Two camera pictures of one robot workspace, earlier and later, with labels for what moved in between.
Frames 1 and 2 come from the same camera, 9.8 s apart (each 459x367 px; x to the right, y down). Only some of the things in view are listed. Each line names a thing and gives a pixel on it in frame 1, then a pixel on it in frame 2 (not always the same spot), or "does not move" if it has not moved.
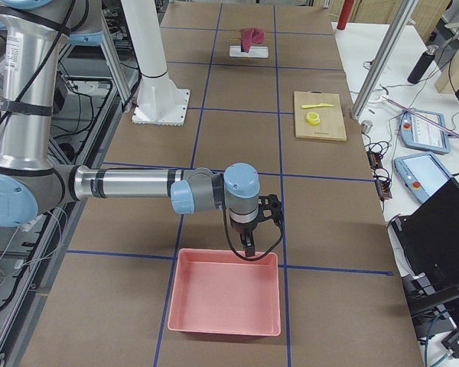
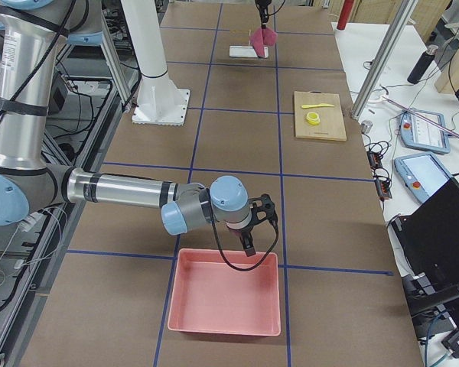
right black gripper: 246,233 does not move
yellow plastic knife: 321,105 does not move
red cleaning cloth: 251,35 to 263,37
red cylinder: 344,14 does not move
